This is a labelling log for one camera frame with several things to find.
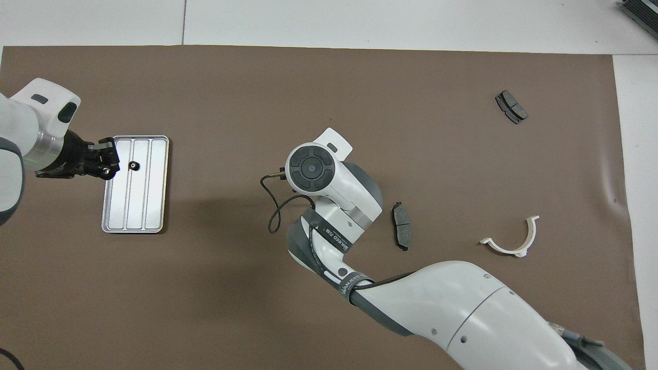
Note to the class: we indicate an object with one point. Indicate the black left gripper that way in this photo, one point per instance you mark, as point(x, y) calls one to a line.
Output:
point(77, 159)

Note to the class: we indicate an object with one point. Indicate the small black bearing gear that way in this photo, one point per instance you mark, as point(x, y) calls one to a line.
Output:
point(133, 165)

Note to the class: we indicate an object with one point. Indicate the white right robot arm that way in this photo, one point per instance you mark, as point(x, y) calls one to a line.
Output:
point(462, 308)

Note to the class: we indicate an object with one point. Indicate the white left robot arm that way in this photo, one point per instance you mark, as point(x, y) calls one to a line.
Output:
point(20, 123)

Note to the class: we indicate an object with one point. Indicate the silver ribbed metal tray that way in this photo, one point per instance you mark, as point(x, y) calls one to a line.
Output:
point(154, 195)

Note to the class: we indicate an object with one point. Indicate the brown table mat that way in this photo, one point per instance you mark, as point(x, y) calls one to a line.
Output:
point(231, 92)

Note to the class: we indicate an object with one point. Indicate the long grey brake pad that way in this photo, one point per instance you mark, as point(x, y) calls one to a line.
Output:
point(403, 228)

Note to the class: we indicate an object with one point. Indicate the short grey brake pad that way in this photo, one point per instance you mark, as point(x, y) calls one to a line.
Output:
point(511, 107)

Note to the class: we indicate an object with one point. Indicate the dark ribbed metal device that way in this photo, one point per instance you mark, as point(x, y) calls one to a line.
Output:
point(645, 10)

